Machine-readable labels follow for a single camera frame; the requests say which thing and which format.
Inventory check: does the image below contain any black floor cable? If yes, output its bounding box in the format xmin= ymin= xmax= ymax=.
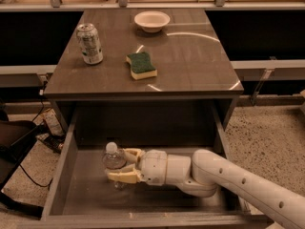
xmin=18 ymin=79 xmax=53 ymax=191

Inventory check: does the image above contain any open grey top drawer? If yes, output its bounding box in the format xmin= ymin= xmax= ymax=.
xmin=17 ymin=108 xmax=272 ymax=229

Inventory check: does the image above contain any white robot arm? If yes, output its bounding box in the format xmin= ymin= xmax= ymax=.
xmin=106 ymin=149 xmax=305 ymax=229

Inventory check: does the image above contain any grey cabinet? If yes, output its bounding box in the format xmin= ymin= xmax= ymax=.
xmin=46 ymin=9 xmax=243 ymax=138

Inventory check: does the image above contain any silver soda can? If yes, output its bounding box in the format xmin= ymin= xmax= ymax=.
xmin=76 ymin=23 xmax=103 ymax=65

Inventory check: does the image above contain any green and yellow sponge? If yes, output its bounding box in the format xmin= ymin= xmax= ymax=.
xmin=126 ymin=52 xmax=157 ymax=80

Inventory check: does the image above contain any black chair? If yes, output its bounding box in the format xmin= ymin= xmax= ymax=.
xmin=0 ymin=110 xmax=43 ymax=218

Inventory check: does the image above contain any clear plastic water bottle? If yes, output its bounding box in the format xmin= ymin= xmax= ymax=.
xmin=102 ymin=142 xmax=127 ymax=175

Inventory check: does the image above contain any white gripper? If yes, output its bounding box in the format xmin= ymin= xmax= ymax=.
xmin=106 ymin=148 xmax=168 ymax=186

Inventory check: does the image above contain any clear acrylic bracket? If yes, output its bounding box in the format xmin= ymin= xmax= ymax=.
xmin=250 ymin=69 xmax=274 ymax=106

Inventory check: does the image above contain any white paper bowl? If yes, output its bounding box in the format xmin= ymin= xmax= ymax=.
xmin=134 ymin=10 xmax=170 ymax=33

